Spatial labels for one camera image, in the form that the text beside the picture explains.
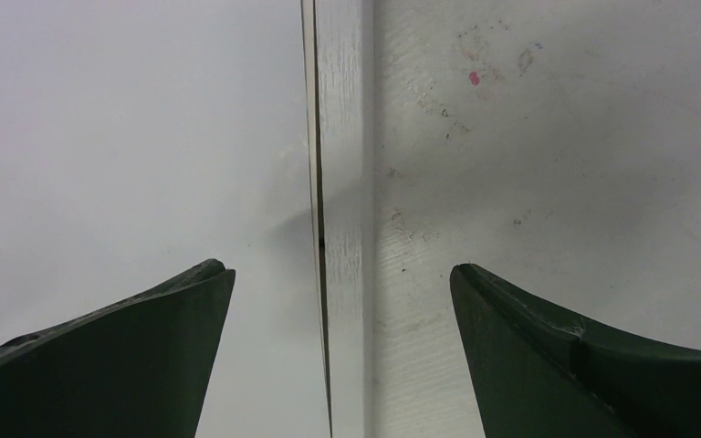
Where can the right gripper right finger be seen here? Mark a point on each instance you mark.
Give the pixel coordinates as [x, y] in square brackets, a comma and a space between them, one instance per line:
[541, 370]

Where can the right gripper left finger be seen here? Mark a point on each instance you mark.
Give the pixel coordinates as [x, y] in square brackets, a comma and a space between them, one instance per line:
[137, 368]

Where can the white picture frame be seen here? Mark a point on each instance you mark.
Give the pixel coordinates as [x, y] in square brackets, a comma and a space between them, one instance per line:
[339, 72]

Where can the landscape sunset photo print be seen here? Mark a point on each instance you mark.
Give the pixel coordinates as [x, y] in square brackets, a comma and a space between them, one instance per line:
[139, 138]

